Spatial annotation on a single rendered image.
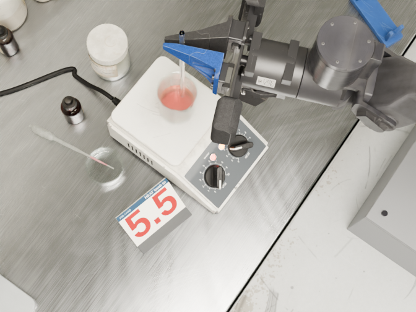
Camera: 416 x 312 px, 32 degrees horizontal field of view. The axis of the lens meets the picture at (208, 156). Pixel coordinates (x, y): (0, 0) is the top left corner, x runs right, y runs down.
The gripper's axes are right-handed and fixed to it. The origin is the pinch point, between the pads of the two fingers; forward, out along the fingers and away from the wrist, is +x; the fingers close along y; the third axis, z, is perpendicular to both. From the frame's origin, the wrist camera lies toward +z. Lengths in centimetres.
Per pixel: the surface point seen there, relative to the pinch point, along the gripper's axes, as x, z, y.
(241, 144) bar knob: -7.8, 22.5, -2.9
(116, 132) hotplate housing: 9.6, 22.7, -5.1
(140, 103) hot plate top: 7.1, 20.0, -1.1
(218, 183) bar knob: -5.8, 22.9, -9.0
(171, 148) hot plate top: 1.4, 20.1, -6.2
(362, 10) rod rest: -21.9, 28.2, 24.7
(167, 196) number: 0.8, 26.4, -11.6
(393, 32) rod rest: -26.8, 25.9, 20.8
